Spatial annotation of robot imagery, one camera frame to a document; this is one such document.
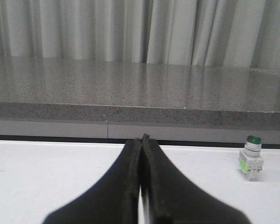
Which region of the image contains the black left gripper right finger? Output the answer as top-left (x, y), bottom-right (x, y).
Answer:
top-left (140, 134), bottom-right (250, 224)

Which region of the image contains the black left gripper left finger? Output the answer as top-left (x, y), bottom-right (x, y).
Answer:
top-left (44, 139), bottom-right (141, 224)

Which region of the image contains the grey granite counter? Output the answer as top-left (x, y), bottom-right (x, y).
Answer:
top-left (0, 56), bottom-right (280, 145)

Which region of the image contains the grey curtain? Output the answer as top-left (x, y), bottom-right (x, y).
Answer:
top-left (0, 0), bottom-right (280, 69)

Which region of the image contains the green pushbutton switch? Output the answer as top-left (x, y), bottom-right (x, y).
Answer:
top-left (238, 135), bottom-right (264, 181)

